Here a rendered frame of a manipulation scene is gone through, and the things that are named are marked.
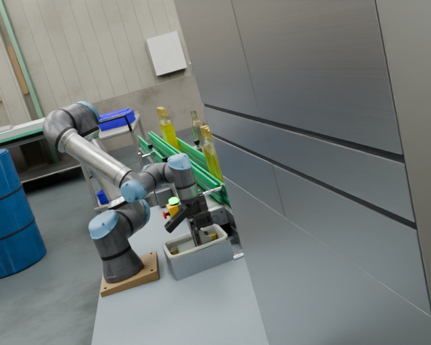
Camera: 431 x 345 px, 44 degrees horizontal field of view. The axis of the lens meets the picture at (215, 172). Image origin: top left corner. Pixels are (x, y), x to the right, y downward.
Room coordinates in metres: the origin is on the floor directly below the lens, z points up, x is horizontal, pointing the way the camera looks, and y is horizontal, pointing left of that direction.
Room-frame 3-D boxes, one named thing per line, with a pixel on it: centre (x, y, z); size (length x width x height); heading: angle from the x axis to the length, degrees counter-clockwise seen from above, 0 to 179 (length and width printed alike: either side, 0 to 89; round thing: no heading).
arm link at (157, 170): (1.85, 0.21, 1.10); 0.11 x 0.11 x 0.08; 57
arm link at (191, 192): (1.82, 0.11, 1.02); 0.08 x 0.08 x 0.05
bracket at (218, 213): (1.97, 0.05, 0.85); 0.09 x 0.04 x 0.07; 102
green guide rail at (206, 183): (2.86, 0.19, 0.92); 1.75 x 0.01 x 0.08; 12
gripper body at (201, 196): (1.82, 0.10, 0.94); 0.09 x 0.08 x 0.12; 101
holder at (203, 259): (1.84, 0.11, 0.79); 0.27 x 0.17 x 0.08; 102
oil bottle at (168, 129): (3.18, 0.20, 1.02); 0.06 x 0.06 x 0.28; 12
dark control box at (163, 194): (2.64, 0.28, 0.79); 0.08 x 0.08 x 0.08; 12
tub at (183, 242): (1.83, 0.14, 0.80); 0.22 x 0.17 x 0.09; 102
